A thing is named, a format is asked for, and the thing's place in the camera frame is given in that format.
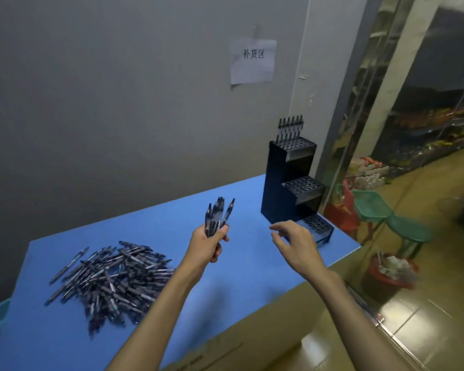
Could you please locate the person's right hand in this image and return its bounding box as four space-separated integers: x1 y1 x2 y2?
269 220 335 282

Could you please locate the person's left hand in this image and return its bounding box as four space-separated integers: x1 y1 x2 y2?
179 224 230 284

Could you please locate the black tiered pen display stand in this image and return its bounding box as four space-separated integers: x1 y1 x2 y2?
260 137 335 248

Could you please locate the pile of grey pens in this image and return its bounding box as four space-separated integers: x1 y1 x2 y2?
44 240 175 339

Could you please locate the cluster of grey pens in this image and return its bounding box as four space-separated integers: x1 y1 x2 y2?
275 114 305 145

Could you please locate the person's left forearm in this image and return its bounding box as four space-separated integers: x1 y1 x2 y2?
106 262 202 371

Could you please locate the person's right forearm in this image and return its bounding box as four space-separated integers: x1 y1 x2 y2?
313 270 410 371

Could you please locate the red plastic stool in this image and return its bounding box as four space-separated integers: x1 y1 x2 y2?
324 179 360 233

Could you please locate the blue table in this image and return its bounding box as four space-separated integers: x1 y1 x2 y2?
0 173 362 371

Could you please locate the red plastic bucket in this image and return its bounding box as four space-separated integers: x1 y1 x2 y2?
361 252 420 302

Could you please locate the heap of packaged goods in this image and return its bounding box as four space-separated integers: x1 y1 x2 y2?
347 157 391 192

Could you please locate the green plastic stool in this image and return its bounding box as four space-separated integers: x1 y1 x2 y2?
385 215 434 259

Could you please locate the dark goods shelf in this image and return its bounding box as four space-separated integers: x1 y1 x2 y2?
383 87 464 171

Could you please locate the white paper wall sign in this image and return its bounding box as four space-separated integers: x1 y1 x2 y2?
230 37 278 86

